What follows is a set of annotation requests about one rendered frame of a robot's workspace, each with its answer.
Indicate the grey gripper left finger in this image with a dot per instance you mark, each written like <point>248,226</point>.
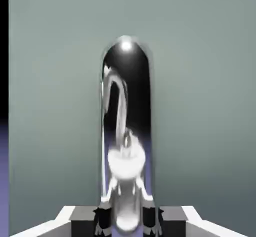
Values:
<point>80,219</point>

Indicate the grey-green cabinet door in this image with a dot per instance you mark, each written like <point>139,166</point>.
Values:
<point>200,81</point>

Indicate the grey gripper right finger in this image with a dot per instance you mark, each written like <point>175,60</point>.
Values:
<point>176,219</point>

